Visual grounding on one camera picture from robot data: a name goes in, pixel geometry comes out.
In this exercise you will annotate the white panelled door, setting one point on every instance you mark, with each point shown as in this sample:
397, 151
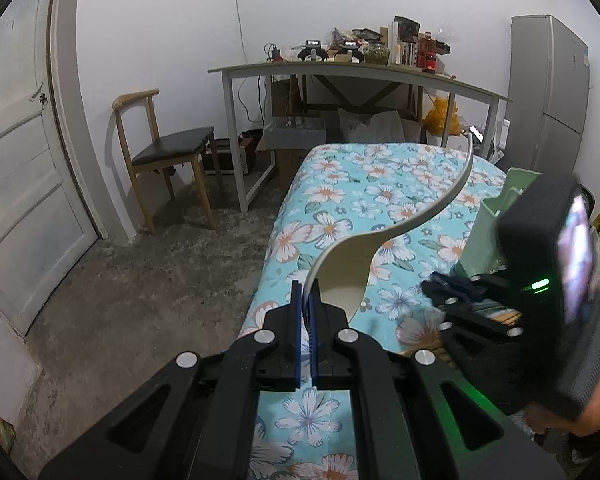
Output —
20, 170

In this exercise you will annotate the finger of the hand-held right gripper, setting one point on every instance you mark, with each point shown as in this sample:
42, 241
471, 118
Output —
460, 287
480, 322

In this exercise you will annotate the dark printed box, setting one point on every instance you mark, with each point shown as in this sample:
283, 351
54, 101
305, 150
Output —
406, 27

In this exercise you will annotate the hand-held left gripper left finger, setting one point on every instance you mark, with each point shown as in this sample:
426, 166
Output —
296, 340

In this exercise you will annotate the white plastic bag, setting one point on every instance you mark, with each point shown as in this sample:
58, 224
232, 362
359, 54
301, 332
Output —
370, 125

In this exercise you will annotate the floral blue tablecloth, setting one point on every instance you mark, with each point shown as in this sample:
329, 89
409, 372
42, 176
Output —
340, 195

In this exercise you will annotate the wooden chair with black seat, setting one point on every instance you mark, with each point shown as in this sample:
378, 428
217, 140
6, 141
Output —
175, 145

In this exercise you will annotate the cardboard box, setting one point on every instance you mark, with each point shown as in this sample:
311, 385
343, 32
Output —
287, 162

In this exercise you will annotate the white box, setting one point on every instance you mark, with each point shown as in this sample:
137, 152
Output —
402, 52

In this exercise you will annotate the light green utensil holder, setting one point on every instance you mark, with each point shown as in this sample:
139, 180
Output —
485, 240

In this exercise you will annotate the red bottle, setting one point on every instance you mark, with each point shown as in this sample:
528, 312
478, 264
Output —
426, 55

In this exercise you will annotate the black and red case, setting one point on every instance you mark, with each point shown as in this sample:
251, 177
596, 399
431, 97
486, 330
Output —
230, 155

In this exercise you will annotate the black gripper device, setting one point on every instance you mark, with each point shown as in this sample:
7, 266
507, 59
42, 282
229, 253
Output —
349, 52
312, 52

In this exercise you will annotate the green glass jar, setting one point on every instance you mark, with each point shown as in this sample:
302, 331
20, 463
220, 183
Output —
376, 55

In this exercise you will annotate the grey refrigerator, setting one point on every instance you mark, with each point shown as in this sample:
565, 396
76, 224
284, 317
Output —
550, 90

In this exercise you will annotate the pile of snack packets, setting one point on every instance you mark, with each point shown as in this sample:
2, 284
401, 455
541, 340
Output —
352, 36

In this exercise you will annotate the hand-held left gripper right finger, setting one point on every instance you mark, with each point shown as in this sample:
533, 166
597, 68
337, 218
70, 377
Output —
314, 355

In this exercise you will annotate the person's right hand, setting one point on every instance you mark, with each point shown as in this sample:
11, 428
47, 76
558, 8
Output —
597, 405

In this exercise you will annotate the grey metal desk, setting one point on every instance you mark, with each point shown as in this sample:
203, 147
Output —
330, 69

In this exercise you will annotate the yellow plastic bag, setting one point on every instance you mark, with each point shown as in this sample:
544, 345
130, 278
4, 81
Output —
442, 115

